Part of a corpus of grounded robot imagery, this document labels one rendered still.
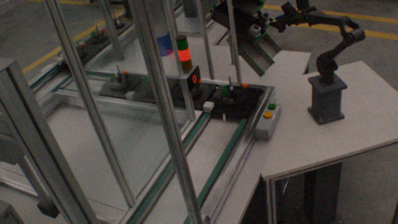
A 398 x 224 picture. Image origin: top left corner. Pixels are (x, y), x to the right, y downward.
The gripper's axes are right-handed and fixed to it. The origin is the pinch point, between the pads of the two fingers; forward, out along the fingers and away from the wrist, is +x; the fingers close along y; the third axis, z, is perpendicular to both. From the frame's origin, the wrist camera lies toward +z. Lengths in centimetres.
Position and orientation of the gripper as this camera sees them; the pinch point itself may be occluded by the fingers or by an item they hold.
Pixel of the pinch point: (278, 21)
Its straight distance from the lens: 193.9
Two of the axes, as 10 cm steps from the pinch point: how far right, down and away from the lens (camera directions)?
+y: -5.6, 5.6, -6.1
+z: -3.5, -8.3, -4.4
